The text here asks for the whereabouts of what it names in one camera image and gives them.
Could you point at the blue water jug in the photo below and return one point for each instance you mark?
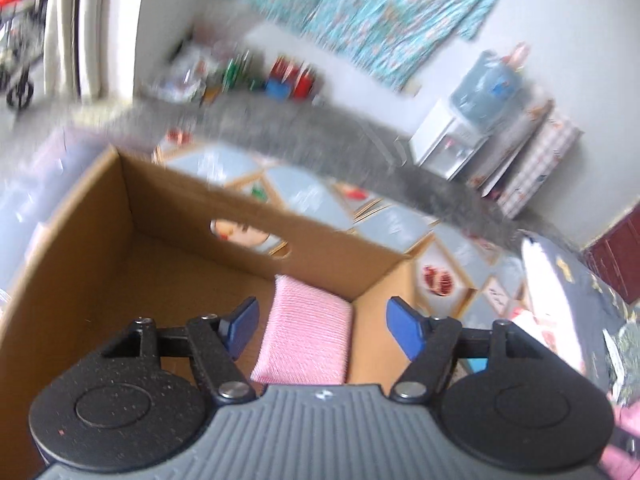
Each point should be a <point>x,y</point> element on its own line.
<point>485,90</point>

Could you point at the teal floral wall cloth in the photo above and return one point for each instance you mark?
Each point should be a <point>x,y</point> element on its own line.
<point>380,10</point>

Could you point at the brown cardboard box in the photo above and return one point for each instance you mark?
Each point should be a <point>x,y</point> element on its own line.
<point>175,285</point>

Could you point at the dark quilt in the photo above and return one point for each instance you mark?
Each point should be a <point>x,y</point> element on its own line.
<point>590,320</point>

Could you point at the red thermos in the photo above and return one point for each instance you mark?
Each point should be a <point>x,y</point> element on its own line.
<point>305,82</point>

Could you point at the rolled fruit print mat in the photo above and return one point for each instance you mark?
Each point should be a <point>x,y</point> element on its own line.
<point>515,145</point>

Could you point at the rolled checkered mat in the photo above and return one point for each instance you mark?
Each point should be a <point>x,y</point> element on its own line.
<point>545,170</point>

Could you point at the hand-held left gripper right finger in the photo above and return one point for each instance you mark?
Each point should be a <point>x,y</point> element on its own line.
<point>402,327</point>

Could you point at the white water dispenser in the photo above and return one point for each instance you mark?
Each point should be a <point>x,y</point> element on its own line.
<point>440,145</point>

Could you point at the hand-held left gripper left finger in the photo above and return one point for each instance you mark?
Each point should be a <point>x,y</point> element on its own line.
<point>242,322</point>

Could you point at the pink bottle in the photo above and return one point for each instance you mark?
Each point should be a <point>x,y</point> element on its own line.
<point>517,55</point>

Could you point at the pink knitted cloth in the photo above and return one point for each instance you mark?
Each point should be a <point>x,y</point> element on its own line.
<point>305,330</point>

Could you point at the clear plastic bags pile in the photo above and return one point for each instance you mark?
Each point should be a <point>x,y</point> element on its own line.
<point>182,77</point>

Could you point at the person's pink clothing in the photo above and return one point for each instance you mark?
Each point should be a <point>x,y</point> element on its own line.
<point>622,455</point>

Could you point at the dark red door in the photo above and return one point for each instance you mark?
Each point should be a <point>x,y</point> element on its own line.
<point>620,255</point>

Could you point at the green bottles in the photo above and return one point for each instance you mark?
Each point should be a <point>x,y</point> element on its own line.
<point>237,72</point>

